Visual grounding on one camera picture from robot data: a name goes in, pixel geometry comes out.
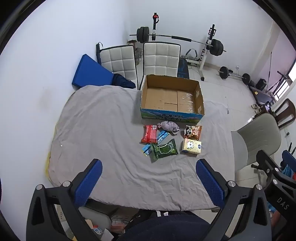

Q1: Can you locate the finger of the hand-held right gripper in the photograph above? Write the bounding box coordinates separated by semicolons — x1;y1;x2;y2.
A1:
251;150;292;186
281;150;296;181

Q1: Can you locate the grey swivel chair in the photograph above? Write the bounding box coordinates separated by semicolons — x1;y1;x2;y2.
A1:
231;113;282;174

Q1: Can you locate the white barbell rack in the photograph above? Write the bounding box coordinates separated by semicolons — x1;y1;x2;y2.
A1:
185;24;218;81

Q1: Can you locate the red snack packet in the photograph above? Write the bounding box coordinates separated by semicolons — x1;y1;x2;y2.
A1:
141;125;160;144

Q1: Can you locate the blue foam mat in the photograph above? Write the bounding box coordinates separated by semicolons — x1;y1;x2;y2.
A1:
72;54;114;89

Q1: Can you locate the brown wooden chair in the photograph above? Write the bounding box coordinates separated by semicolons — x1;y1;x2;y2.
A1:
273;98;296;129

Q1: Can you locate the black weight bench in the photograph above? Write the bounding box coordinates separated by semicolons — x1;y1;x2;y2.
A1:
178;58;189;78

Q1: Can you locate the blue strip packet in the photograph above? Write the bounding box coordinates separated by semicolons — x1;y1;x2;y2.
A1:
142;130;169;156

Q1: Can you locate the person's dark navy clothing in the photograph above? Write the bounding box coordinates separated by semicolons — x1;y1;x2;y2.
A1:
124;212;210;241

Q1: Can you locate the grey table cloth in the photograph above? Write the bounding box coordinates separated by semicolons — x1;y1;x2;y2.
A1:
47;85;234;212

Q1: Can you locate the dark blue cloth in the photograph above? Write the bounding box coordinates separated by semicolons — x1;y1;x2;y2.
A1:
112;74;136;89

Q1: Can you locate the black strap bag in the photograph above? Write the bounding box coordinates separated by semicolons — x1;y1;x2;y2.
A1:
96;42;104;65

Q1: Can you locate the long barbell with black plates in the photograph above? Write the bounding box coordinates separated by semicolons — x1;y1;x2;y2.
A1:
129;26;227;56

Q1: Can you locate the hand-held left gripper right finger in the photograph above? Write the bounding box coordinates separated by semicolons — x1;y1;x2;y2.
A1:
195;159;272;241

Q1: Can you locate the orange panda snack packet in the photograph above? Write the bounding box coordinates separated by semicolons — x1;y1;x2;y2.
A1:
184;125;203;140

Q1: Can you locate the white padded chair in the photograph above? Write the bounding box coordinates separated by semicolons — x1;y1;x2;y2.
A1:
99;45;138;90
139;42;181;91

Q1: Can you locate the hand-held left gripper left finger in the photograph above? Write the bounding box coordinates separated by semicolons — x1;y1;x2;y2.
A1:
26;159;109;241

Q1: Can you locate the grey plush toy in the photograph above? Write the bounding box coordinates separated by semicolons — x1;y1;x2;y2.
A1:
157;120;181;135

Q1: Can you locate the yellow tissue pack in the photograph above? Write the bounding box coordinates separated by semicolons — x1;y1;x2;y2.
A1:
181;138;202;155

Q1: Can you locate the short barbell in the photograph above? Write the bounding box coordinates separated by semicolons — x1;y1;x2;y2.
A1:
216;66;252;84

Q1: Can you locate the green wet wipes packet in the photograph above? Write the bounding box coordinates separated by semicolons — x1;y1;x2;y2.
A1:
150;138;178;162

